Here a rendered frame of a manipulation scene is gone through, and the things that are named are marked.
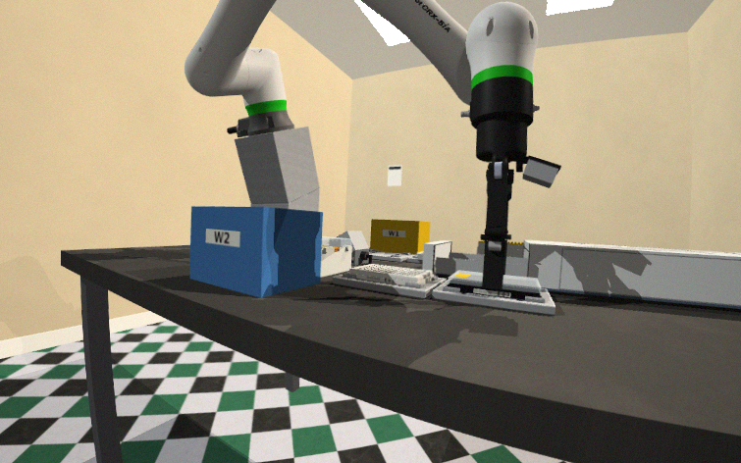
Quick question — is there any blue box labelled w2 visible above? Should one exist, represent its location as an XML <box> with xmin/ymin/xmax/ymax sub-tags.
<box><xmin>190</xmin><ymin>206</ymin><xmax>323</xmax><ymax>298</ymax></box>

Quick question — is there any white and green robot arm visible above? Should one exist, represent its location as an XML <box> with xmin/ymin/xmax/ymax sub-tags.
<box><xmin>185</xmin><ymin>0</ymin><xmax>561</xmax><ymax>188</ymax></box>

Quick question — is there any yellow plate with grid of dark holes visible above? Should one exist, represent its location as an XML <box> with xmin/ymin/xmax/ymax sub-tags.
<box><xmin>477</xmin><ymin>240</ymin><xmax>524</xmax><ymax>258</ymax></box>

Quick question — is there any yellow bin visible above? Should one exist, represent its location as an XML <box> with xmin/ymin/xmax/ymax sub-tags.
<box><xmin>370</xmin><ymin>219</ymin><xmax>430</xmax><ymax>255</ymax></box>

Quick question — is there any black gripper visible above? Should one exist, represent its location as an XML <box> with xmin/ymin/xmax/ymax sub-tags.
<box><xmin>476</xmin><ymin>118</ymin><xmax>527</xmax><ymax>290</ymax></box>

